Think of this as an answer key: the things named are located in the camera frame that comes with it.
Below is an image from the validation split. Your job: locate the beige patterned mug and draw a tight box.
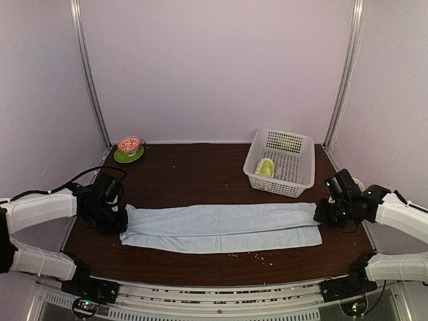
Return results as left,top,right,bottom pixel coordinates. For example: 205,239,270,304
353,178,366,192

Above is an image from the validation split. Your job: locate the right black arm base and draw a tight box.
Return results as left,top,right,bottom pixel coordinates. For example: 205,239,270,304
319,252,377,302

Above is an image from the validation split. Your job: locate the red patterned bowl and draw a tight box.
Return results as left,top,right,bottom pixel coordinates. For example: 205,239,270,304
118,136,141,156

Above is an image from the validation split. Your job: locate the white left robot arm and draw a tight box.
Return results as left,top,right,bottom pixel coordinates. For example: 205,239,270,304
1,173,128,297

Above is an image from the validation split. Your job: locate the green plate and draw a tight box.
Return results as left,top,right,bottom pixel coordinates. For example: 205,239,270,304
114,146,144,164

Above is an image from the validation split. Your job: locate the light blue towel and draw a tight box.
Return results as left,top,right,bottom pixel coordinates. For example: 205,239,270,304
120,203,322,254

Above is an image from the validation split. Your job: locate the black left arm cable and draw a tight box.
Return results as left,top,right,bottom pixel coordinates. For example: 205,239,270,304
0,166,128,203

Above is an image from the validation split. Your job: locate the left aluminium frame post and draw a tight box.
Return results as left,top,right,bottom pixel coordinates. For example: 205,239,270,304
70,0,112,148

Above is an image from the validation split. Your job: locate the white plastic basket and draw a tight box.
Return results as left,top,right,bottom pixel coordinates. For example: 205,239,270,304
243,128,315,198

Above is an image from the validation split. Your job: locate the aluminium frame post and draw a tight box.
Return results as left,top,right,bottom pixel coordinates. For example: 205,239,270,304
324,0,366,151
70,0,112,148

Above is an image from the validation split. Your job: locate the green patterned towel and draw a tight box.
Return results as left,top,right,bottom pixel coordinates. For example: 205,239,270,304
254,158,275,179

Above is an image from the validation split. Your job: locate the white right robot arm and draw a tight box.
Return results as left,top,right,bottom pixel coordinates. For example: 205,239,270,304
314,169,427,296

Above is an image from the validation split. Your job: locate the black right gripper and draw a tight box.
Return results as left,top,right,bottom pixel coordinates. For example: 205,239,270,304
314,197,352,229

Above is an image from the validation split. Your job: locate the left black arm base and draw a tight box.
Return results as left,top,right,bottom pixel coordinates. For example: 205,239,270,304
61,256,120,304

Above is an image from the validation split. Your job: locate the aluminium front rail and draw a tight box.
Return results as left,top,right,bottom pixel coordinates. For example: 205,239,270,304
25,278,413,320

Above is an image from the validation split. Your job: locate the right aluminium frame post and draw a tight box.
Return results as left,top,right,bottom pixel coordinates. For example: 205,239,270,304
324,0,366,151

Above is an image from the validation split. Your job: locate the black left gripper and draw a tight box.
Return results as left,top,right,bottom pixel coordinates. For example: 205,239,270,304
87,203,127,235

